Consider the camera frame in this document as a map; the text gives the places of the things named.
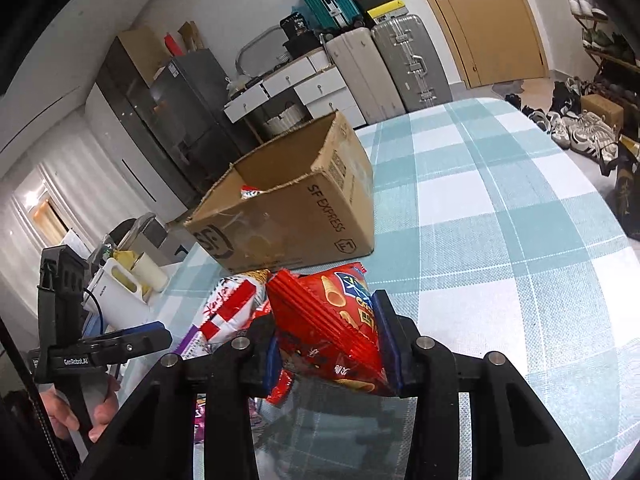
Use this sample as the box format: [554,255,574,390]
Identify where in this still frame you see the pile of sneakers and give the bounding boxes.
[502,77,621,166]

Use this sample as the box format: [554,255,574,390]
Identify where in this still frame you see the black printed box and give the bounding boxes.
[280,12,308,38]

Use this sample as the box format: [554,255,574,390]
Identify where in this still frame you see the white curtain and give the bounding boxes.
[0,157,151,301]

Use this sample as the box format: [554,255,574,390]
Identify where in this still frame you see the clear plastic bag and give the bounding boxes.
[227,72,253,98]

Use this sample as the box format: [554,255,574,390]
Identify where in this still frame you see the white plastic jug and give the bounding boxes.
[82,257,151,331]

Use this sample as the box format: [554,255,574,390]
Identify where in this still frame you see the grey refrigerator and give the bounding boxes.
[150,49,261,196]

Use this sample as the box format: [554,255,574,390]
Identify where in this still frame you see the dark glass cabinet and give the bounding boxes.
[95,35,201,206]

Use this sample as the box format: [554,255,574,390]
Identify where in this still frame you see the black case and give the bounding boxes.
[282,32,321,58]

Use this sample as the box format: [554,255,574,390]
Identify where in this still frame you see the tall brown cardboard box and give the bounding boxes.
[117,25,168,86]

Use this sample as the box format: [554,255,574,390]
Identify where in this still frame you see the purple snack packet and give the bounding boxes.
[180,322,211,448]

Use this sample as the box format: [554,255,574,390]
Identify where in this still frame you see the person's left hand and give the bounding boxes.
[39,374,122,443]

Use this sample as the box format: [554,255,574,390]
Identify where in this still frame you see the black paper bag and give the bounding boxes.
[607,135,640,241]

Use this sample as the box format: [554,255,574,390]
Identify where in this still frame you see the grey tube frame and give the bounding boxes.
[235,25,283,76]

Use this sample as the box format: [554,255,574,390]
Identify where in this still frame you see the white drawer desk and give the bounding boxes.
[223,50,368,143]

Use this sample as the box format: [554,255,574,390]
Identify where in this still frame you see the white wardrobe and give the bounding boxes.
[82,85,191,221]

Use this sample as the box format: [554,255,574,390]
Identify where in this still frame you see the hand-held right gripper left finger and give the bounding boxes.
[80,315,283,480]

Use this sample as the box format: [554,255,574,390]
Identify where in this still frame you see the teal checked tablecloth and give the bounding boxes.
[120,97,640,480]

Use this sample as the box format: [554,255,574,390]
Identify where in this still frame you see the beige suitcase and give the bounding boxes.
[324,27,408,126]

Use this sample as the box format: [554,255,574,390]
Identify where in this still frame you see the brown paper bag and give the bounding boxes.
[179,21,203,51]

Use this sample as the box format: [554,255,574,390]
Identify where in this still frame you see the cream cup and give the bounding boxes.
[132,252,168,293]

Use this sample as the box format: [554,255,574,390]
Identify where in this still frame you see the black yellow shoe box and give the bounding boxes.
[365,0,408,23]

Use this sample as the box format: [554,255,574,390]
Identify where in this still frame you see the rows of assorted shoes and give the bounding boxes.
[550,0,640,61]

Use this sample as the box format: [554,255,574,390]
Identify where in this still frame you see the silver suitcase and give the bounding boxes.
[371,14,453,113]

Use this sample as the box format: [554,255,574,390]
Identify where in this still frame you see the red blue-label snack packet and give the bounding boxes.
[264,261,401,405]

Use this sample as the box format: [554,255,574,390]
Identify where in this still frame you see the wooden door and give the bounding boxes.
[405,0,548,88]

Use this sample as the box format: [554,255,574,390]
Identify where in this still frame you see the woven laundry basket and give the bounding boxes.
[260,102,308,138]

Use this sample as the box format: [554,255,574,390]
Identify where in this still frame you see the wooden shoe rack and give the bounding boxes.
[547,0,640,106]

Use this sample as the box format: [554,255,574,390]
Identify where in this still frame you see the small brown cardboard box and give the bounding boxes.
[580,94,625,128]

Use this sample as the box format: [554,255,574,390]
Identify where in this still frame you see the large cardboard box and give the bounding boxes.
[182,110,376,276]

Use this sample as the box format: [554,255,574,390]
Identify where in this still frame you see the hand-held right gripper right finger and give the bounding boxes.
[372,290,593,480]

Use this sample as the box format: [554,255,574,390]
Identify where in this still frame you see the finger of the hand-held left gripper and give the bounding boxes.
[107,320,168,343]
[92,329,174,363]

